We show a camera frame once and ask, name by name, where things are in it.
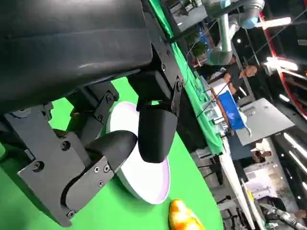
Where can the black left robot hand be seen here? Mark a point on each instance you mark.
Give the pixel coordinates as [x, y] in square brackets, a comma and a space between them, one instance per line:
[72, 48]

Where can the lilac plate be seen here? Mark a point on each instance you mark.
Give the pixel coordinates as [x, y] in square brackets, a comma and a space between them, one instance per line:
[148, 182]

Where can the green cloth on workshop table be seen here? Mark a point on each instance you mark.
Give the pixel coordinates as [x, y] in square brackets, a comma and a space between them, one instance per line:
[206, 124]

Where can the person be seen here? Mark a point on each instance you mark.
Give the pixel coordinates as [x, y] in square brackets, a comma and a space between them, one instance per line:
[237, 76]

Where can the blue box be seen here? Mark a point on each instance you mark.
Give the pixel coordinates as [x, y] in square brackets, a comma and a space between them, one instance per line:
[230, 112]

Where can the orange and white bread roll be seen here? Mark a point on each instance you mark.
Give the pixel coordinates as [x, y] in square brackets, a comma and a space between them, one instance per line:
[182, 218]

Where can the grey flat panel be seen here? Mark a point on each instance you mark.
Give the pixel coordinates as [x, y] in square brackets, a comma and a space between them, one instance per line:
[266, 122]

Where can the white workshop desk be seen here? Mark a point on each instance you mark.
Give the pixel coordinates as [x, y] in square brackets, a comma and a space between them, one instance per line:
[236, 182]

